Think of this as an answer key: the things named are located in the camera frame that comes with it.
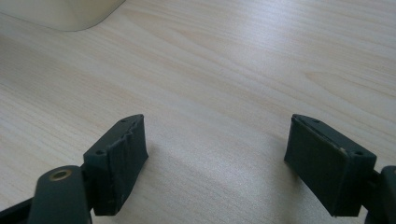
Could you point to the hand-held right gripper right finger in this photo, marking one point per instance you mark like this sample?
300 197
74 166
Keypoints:
327 165

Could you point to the cream rounded container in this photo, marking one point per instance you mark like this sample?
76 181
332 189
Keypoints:
65 14

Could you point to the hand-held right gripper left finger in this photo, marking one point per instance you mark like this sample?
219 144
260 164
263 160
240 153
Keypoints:
115 168

